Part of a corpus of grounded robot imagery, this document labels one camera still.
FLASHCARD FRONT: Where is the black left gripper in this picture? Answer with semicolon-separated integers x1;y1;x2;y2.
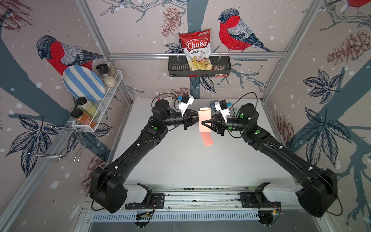
162;109;204;131

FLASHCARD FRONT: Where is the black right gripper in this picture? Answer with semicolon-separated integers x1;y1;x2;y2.
202;114;248;138

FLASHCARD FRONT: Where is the pink square paper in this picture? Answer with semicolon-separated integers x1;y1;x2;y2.
198;107;212;132
201;132;214;146

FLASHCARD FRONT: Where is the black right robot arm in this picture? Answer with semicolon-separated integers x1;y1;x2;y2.
202;103;338;218

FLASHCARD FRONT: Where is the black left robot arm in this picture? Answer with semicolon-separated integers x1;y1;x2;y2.
89;95;199;213

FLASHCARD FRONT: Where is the blue patterned ceramic bowl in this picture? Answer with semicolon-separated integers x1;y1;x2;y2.
210;100;221;112

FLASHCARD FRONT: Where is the red Chuba chips bag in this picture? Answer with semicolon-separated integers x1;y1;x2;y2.
179;29;213;71

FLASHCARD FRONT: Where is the black lid spice jar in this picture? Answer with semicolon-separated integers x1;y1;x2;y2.
96;63;117;87

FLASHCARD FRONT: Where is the green spice jar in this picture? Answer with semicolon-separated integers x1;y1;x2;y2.
75;97;100;119

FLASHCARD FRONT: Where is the orange spice jar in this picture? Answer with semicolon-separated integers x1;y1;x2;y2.
71;108;97;129

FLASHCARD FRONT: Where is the blue striped plate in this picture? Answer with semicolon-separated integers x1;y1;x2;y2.
62;65;105;102

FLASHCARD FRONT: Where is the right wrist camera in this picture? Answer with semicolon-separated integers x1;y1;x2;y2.
214;100;232;122

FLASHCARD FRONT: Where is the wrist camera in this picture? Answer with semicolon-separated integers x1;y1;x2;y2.
214;100;232;122
178;94;194;117

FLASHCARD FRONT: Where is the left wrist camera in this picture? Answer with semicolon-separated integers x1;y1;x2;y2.
178;94;194;117

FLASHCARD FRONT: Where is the black wire basket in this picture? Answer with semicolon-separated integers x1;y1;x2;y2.
168;56;231;77

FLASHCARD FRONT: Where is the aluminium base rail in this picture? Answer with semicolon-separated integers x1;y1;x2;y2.
83;185;314;211

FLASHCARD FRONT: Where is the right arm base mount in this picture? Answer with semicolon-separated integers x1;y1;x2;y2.
239;182;281;209

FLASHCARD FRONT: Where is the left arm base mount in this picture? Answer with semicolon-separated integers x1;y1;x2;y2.
124;183;165;210

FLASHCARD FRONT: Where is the white wire shelf rack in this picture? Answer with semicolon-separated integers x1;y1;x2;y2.
71;70;123;132

